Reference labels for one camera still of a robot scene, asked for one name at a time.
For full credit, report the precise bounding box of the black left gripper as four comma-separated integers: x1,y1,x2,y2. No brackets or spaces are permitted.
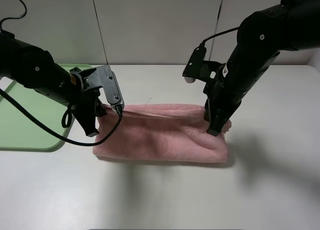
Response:
59,67,107,137

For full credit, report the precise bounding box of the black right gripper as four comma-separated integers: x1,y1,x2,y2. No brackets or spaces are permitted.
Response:
200,60,241,115

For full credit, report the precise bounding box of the pink terry towel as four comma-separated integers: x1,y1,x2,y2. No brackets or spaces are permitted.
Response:
93,104,232,163

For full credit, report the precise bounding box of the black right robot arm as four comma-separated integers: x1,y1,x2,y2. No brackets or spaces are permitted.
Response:
207,0,320,115

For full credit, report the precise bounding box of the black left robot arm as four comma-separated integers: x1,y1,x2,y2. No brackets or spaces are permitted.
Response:
0,33,106,137

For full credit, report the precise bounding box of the green plastic tray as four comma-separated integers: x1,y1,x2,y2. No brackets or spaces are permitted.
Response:
0,63,93,153

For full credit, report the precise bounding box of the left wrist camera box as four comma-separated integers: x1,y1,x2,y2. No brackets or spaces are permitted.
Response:
96,65,125,112

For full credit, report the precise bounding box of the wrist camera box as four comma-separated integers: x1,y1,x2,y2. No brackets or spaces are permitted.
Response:
182,45,207,84
96,65,125,112

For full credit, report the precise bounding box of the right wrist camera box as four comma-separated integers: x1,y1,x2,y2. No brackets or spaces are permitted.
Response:
182,45,207,84

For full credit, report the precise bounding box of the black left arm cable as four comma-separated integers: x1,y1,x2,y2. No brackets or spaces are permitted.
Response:
0,88,124,147

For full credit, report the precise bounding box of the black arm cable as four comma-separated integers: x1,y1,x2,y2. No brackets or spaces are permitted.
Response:
0,88,124,147
198,0,297,49

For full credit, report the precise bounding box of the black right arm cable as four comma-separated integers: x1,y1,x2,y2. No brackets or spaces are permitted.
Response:
198,0,297,49

